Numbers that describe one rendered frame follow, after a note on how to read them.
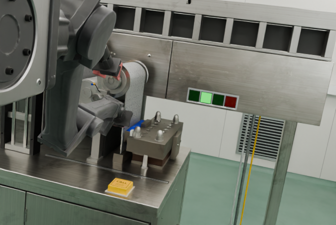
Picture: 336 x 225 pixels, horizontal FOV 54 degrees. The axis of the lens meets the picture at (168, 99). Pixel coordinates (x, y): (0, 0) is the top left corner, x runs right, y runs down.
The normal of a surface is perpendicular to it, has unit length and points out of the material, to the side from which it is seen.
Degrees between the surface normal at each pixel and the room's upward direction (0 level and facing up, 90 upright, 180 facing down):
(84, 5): 69
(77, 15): 61
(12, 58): 90
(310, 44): 90
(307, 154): 90
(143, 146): 90
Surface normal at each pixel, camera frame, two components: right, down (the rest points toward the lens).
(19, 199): -0.23, 0.16
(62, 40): 0.97, 0.24
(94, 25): 0.05, -0.10
